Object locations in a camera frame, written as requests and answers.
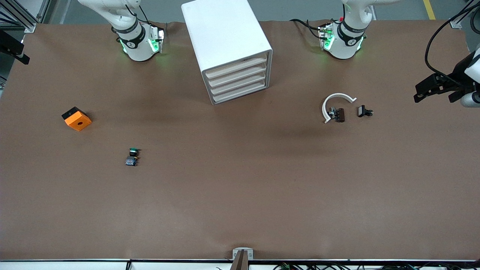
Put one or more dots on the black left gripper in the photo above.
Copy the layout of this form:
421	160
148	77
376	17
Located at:
459	74

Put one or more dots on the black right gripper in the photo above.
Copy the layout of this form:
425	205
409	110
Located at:
11	45

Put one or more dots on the green push button blue block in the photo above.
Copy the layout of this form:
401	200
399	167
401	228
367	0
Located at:
131	161

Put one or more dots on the white plastic bin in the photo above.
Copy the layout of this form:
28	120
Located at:
236	67

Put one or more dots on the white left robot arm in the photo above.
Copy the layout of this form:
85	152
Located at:
343	50

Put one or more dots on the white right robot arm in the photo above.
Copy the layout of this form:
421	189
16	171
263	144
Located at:
138	52

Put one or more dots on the orange and black button box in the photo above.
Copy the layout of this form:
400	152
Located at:
78	122

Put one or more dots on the cream cabinet drawer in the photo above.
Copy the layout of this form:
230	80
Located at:
236	92
236	75
236	84

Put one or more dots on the white drawer cabinet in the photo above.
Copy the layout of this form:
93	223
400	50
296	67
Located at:
221	33

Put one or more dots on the small black electrical component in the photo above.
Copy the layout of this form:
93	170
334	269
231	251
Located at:
362	111

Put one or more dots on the white curved plastic arc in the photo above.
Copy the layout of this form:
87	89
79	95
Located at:
337	95

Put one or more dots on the dark brown electrical component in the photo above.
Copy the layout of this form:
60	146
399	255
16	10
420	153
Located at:
340	114

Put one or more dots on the aluminium frame profile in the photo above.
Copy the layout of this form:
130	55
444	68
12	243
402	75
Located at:
456	23
22	18

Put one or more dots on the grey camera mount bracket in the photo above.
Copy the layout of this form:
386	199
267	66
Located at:
242	258

